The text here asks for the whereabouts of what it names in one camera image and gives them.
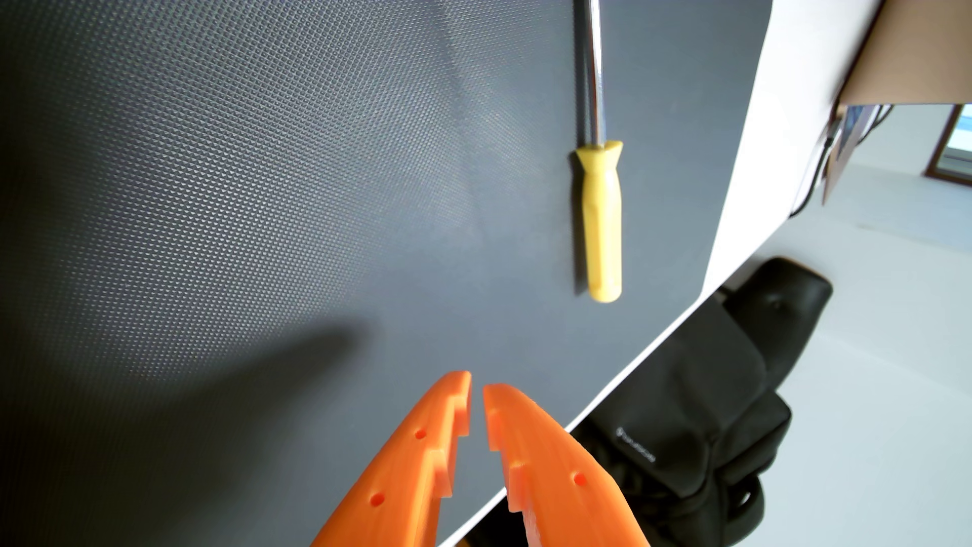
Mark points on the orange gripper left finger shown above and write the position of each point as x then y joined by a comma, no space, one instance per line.
402,471

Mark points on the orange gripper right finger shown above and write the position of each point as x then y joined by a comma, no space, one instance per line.
554,478

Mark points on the black fabric bag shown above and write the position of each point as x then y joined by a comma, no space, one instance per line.
683,410

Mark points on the dark grey textured mat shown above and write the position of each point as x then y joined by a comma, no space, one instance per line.
228,190

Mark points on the brown cardboard box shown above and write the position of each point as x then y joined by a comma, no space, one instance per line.
911,53

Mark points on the brown window frame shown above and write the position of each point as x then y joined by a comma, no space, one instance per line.
941,152

